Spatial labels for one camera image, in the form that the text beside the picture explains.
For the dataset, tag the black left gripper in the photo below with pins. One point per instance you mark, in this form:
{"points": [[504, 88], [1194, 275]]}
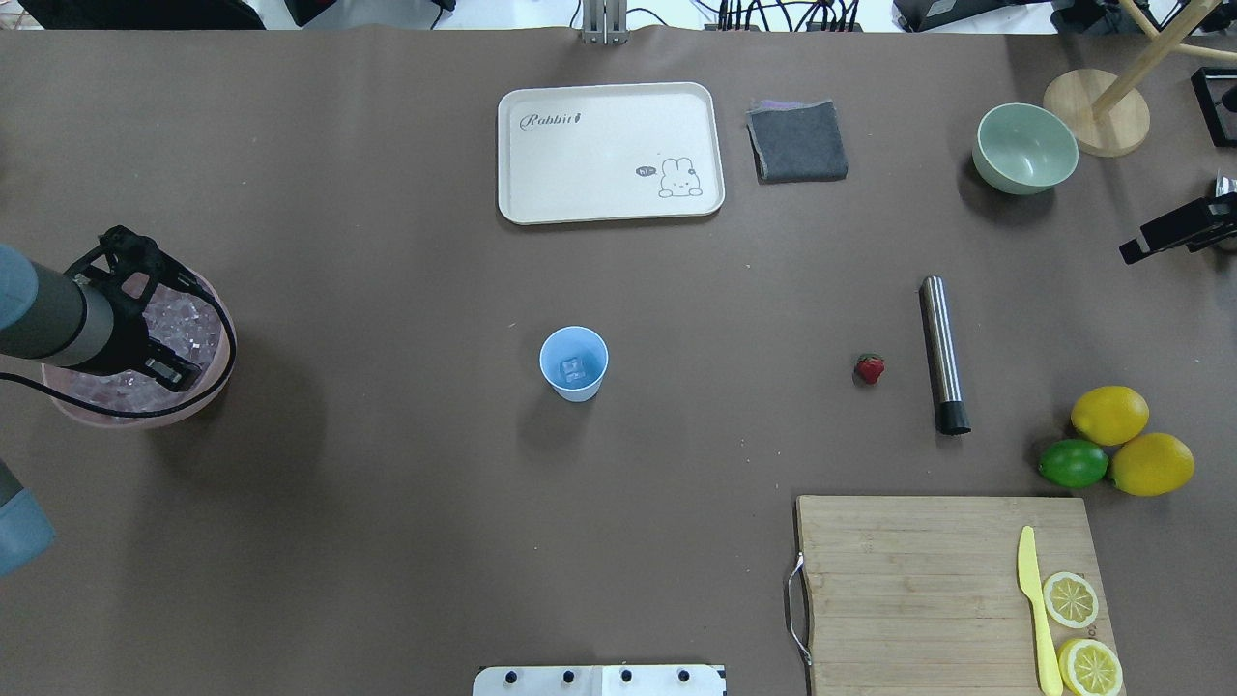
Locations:
{"points": [[129, 331]]}

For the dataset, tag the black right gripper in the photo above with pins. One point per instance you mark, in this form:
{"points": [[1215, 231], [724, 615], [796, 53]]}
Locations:
{"points": [[1181, 229]]}

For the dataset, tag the clear ice cube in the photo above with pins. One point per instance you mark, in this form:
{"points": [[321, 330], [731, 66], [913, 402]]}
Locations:
{"points": [[574, 371]]}

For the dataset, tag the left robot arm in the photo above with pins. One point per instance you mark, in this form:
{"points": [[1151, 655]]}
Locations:
{"points": [[43, 314]]}

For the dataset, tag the pile of clear ice cubes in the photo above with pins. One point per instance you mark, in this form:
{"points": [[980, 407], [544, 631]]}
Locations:
{"points": [[181, 322]]}

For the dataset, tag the light blue plastic cup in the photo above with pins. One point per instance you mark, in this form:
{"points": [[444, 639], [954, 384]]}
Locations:
{"points": [[568, 342]]}

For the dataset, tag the pink bowl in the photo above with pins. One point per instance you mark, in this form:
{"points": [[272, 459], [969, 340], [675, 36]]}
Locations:
{"points": [[180, 412]]}

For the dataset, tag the wooden stand with round base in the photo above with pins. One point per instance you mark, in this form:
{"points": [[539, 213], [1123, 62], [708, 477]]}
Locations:
{"points": [[1106, 113]]}

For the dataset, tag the mint green bowl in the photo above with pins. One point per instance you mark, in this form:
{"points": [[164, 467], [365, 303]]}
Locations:
{"points": [[1023, 149]]}

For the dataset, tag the yellow lemon upper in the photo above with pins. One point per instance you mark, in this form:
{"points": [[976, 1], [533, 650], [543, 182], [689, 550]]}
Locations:
{"points": [[1110, 415]]}

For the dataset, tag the yellow lemon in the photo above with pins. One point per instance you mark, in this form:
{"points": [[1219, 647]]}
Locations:
{"points": [[1152, 464], [1110, 415]]}

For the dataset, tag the yellow lemon lower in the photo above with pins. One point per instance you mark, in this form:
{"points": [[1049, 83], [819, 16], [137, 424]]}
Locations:
{"points": [[1152, 464]]}

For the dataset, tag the green lime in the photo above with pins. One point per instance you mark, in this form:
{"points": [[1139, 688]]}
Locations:
{"points": [[1073, 463]]}

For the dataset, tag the steel muddler with black tip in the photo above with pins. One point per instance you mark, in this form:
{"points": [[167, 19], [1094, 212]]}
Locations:
{"points": [[951, 418]]}

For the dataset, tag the red strawberry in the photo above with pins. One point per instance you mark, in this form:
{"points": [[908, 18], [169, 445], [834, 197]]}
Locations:
{"points": [[869, 367]]}

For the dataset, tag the yellow plastic knife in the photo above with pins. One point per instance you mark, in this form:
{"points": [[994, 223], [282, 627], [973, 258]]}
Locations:
{"points": [[1028, 577]]}

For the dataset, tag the lemon half upper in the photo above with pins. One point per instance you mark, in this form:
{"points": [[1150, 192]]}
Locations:
{"points": [[1071, 600]]}

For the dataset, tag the lemon half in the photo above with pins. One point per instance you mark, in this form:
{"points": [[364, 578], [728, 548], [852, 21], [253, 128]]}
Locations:
{"points": [[1071, 600], [1090, 667]]}

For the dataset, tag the grey folded cloth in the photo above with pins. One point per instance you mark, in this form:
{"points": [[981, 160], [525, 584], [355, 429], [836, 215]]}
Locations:
{"points": [[797, 142]]}

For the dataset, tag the cream rabbit tray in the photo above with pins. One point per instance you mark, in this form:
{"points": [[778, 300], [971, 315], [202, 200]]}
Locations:
{"points": [[589, 153]]}

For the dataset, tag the lemon half lower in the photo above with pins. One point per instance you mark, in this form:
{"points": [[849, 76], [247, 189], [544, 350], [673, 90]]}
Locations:
{"points": [[1090, 667]]}

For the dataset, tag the wooden cutting board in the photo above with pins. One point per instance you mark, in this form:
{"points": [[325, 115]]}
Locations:
{"points": [[919, 594]]}

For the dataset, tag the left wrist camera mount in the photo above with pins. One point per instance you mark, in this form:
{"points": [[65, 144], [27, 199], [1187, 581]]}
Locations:
{"points": [[129, 268]]}

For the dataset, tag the black frame stand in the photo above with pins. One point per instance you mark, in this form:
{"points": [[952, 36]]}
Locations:
{"points": [[1214, 90]]}

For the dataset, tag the aluminium camera post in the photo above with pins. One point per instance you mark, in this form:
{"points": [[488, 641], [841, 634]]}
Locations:
{"points": [[604, 22]]}

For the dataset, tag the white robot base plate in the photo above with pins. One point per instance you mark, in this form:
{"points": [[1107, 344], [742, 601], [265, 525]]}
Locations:
{"points": [[614, 679]]}

